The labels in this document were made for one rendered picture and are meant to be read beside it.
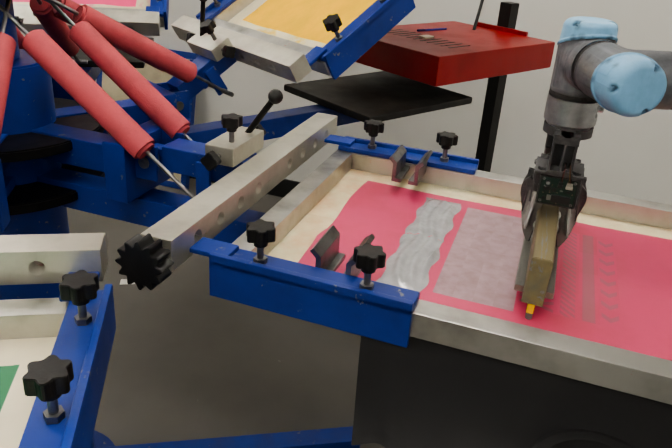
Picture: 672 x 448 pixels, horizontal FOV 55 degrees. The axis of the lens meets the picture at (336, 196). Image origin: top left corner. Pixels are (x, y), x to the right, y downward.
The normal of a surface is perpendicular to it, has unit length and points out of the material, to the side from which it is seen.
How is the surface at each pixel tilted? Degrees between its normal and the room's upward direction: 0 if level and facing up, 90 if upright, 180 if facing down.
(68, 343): 0
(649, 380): 90
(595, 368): 90
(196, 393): 0
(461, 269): 0
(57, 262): 90
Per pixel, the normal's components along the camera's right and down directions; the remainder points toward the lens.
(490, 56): 0.65, 0.35
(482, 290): 0.07, -0.91
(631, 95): 0.09, 0.43
